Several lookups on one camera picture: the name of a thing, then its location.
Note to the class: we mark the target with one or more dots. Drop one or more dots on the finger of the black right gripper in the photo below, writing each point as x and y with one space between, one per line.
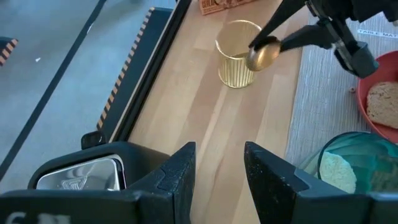
280 15
311 35

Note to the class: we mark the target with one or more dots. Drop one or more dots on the orange plate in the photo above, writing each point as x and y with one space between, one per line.
362 93

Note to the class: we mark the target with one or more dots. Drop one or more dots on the white table mat label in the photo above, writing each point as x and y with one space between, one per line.
376 33

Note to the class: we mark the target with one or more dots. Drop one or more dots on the black aluminium table frame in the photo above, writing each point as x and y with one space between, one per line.
170 34

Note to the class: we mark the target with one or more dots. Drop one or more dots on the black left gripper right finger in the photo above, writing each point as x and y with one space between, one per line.
280 202

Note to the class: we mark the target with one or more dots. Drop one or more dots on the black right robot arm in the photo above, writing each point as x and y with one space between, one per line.
373 7

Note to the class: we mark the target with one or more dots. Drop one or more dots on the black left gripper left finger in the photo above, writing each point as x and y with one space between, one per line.
168 202

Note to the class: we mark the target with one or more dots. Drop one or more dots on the grey woven placemat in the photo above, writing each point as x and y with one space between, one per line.
323 109

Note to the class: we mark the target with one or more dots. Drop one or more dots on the clear ribbed glass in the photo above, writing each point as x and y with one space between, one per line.
233 74

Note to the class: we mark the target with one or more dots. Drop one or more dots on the blue glass tumbler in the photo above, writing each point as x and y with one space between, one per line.
373 155

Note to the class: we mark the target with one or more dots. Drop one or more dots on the black hazard striped floor mat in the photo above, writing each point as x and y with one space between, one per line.
6 51
136 71

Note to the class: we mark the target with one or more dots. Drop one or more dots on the gold spoon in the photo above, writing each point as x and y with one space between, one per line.
262 57

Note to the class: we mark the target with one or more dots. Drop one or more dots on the brown bread slice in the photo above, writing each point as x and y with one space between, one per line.
384 104

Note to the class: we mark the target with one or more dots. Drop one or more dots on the orange printed cardboard box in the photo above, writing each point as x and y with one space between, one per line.
217 6

